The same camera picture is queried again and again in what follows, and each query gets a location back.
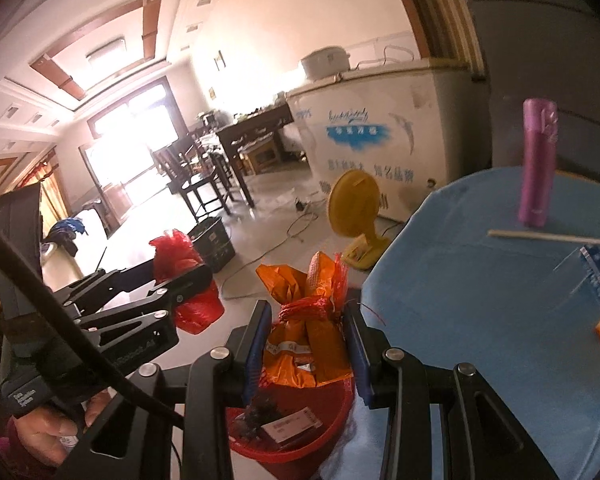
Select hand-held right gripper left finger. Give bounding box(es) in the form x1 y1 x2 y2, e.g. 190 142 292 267
55 300 273 480

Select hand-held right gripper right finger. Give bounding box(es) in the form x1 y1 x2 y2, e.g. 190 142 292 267
343 304 556 480

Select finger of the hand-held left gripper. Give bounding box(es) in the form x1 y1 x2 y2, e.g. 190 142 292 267
52 264 215 327
79 309 181 377

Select red plastic bag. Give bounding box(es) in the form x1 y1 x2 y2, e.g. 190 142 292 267
149 229 226 335

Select orange package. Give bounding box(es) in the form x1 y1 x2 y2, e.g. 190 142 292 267
256 251 355 388

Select red plastic basin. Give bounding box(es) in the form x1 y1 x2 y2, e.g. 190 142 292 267
226 375 356 480

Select person's left hand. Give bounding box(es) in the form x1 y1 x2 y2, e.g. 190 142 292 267
10 390 112 467

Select black plastic basket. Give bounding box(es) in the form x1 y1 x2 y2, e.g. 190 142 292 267
186 216 236 273

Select blue clothes heap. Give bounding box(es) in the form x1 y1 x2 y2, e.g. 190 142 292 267
47 217 88 256

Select orange curtain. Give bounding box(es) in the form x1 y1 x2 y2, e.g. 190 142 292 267
30 150 73 226

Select white red flat carton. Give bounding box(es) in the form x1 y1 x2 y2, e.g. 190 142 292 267
260 406 326 443

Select dark wooden chair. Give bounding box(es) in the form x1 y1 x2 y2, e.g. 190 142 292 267
187 130 241 201
150 147 231 223

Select blue tablecloth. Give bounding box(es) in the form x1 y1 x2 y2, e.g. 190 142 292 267
325 166 600 480

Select small wooden stool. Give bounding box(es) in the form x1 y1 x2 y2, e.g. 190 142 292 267
242 140 283 176

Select yellow floor fan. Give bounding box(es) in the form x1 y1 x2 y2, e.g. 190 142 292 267
327 169 393 272

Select glass balcony door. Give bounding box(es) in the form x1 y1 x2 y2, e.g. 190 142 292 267
77 77 191 233

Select dark wooden table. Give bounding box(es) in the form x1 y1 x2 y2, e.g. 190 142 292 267
215 104 295 208

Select thin wooden stick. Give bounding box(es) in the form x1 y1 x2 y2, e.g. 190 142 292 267
487 229 600 247

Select ceiling lamp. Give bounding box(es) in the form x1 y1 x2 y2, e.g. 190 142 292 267
82 37 128 68

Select white chest freezer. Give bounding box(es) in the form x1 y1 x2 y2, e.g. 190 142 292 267
285 57 473 223

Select white rice cooker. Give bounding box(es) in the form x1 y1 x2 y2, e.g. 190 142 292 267
300 46 352 81

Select blue medicine box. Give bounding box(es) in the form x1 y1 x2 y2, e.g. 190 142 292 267
555 244 600 311

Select purple thermos bottle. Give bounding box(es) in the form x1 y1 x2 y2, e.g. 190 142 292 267
517 98 559 227

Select grey refrigerator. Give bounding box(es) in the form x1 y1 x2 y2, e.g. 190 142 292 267
467 0 600 181

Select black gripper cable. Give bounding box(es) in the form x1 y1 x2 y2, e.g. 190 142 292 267
0 220 186 431

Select floor power cable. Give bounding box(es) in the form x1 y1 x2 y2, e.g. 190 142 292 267
219 209 322 302

